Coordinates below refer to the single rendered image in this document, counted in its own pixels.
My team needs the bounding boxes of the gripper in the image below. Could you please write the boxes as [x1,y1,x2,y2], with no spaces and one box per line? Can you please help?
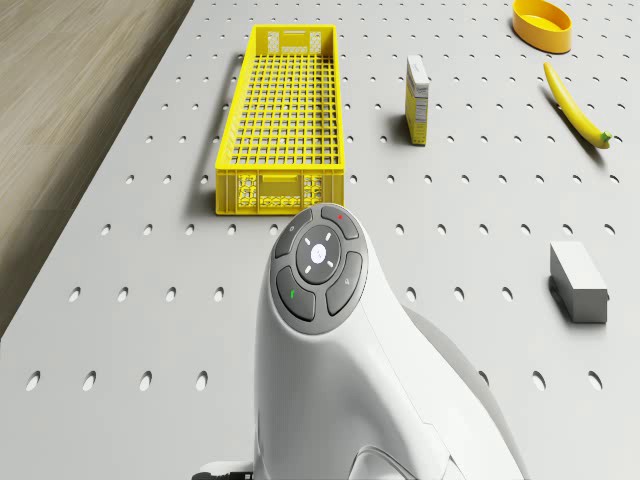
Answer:
[191,460,254,480]

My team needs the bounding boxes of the yellow basket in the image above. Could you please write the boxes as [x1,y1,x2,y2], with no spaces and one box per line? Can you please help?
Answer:
[214,23,347,217]

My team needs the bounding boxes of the grey cube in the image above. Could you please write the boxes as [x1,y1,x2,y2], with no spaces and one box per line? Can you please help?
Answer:
[549,240,610,325]

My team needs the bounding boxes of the yellow and white box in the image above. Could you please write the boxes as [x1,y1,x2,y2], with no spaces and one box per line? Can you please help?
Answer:
[404,54,432,148]

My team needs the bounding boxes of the banana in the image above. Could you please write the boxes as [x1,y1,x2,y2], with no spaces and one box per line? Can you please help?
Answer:
[542,61,615,150]

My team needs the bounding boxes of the yellow bowl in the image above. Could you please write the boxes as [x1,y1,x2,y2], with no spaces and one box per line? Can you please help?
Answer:
[511,0,573,55]

